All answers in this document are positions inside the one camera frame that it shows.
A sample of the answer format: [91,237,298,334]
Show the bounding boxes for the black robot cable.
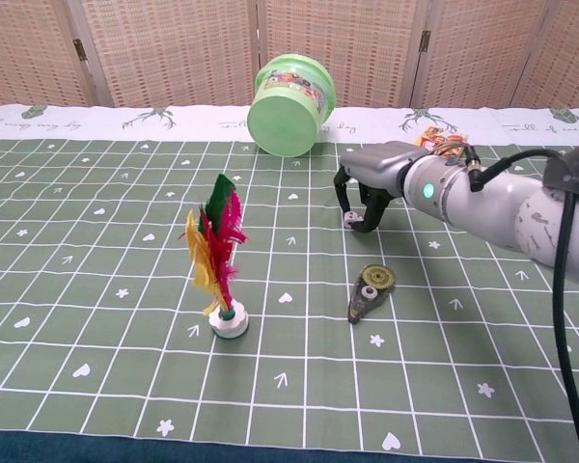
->
[464,142,579,463]

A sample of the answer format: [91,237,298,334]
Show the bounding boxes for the brown correction tape dispenser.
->
[345,263,397,324]

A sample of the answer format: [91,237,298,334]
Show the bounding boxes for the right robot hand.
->
[332,141,429,235]

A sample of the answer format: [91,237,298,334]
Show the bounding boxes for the green plastic bucket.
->
[246,53,337,158]

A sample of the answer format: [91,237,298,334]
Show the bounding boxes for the green grid tablecloth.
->
[0,103,579,463]

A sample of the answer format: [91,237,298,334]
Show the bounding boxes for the feather shuttlecock with white base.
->
[179,174,251,341]

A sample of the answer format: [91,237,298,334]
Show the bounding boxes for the yellow orange snack box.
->
[415,125,470,159]

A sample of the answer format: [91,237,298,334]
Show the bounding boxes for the woven folding screen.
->
[0,0,579,109]

